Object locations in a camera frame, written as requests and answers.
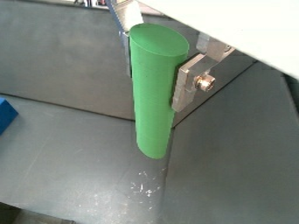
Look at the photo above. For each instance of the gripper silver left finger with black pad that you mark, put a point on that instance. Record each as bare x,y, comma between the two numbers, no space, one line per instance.
128,15

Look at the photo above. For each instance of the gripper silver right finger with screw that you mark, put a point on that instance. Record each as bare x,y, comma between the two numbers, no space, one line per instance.
194,73

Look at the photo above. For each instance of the green oval cylinder peg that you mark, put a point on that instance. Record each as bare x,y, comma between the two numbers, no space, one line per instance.
160,49

